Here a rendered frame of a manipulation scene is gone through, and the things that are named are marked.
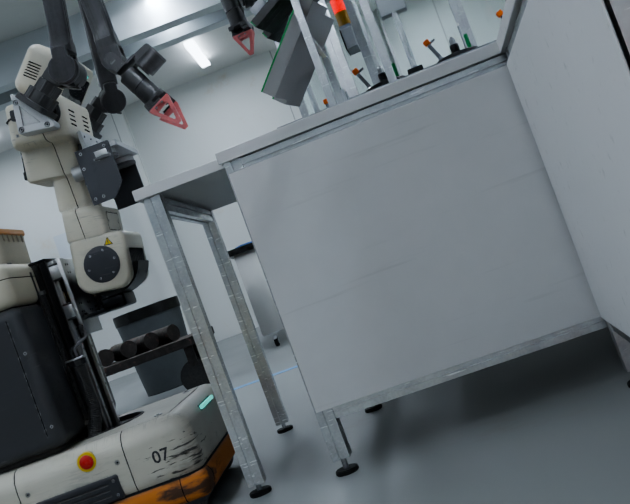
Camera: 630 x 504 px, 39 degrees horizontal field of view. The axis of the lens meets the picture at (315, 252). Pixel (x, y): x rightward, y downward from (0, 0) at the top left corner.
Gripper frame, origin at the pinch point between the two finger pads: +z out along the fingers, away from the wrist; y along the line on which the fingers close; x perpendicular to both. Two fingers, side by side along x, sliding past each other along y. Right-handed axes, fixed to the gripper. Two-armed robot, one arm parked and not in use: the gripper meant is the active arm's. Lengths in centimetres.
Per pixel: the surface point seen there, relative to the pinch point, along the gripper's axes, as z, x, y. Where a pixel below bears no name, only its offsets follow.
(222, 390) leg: 93, 31, -62
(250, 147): 39, -2, -70
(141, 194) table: 38, 31, -64
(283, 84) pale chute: 22.3, -11.3, -40.7
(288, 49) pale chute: 14.8, -16.7, -44.1
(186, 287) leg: 65, 30, -62
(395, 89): 40, -40, -70
